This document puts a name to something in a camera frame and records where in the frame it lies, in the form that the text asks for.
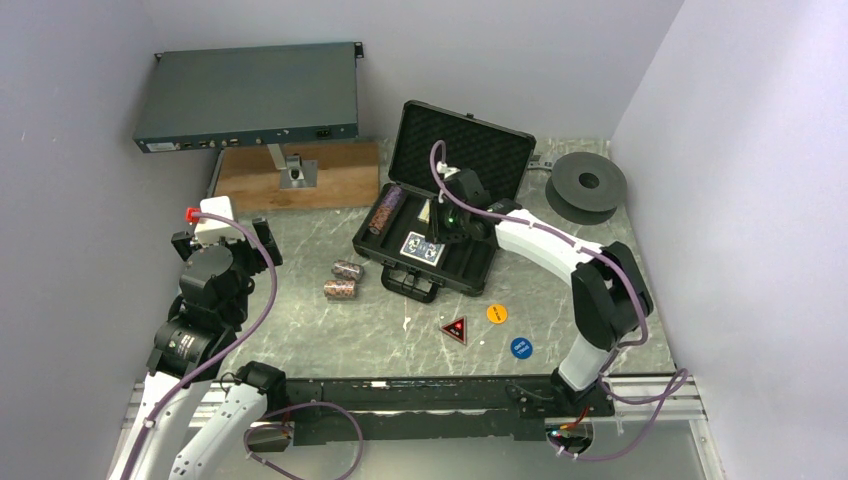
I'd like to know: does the blue patterned card deck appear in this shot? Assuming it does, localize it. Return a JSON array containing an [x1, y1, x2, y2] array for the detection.
[[399, 231, 445, 266]]

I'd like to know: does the orange black chip stack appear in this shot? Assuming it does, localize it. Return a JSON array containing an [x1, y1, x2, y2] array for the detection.
[[368, 206, 393, 235]]

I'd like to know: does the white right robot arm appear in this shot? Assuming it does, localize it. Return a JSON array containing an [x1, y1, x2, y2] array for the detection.
[[430, 161, 653, 415]]

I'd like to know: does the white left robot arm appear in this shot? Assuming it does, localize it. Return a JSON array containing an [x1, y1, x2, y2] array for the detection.
[[110, 217, 288, 479]]

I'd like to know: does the black poker set case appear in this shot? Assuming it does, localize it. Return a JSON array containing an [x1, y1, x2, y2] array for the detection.
[[352, 100, 536, 303]]

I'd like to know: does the blue card deck box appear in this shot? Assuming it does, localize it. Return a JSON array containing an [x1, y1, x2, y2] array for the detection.
[[417, 200, 431, 224]]

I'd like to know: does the purple chip stack in case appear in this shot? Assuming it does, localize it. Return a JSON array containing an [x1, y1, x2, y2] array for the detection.
[[379, 185, 405, 212]]

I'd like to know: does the orange blue chip stack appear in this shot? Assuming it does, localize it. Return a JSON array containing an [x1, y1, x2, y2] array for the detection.
[[323, 279, 358, 300], [331, 260, 365, 282]]

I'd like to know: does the wooden board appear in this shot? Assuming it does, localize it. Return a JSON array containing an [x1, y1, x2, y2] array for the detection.
[[213, 141, 380, 212]]

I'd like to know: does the red triangular dealer button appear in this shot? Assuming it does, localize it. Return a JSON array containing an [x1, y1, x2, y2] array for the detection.
[[440, 316, 467, 345]]

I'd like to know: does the orange round button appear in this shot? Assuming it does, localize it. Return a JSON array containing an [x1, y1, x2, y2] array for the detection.
[[486, 304, 509, 325]]

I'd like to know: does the grey filament spool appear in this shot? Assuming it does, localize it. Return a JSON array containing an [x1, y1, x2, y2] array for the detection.
[[545, 152, 628, 225]]

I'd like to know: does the blue big blind button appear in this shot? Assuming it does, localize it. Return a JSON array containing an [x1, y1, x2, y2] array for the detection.
[[510, 337, 534, 360]]

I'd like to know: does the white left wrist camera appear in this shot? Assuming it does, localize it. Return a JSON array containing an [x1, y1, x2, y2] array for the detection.
[[184, 196, 244, 246]]

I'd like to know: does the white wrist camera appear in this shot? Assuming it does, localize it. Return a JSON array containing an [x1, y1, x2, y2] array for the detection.
[[436, 163, 461, 182], [184, 196, 244, 246]]

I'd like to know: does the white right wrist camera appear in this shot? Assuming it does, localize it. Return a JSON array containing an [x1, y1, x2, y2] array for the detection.
[[436, 163, 461, 182]]

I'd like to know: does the grey metal stand bracket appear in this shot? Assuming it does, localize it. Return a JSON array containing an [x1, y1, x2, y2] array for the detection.
[[267, 144, 318, 190]]

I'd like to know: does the red handled clamp tool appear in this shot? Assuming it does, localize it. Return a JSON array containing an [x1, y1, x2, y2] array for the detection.
[[527, 154, 555, 172]]

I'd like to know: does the grey network switch box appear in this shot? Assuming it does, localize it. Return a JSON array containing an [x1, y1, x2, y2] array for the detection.
[[132, 41, 364, 153]]

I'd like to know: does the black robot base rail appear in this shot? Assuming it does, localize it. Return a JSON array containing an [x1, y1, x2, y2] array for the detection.
[[250, 374, 615, 450]]

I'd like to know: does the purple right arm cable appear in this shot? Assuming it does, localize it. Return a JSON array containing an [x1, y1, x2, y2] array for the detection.
[[429, 140, 690, 464]]

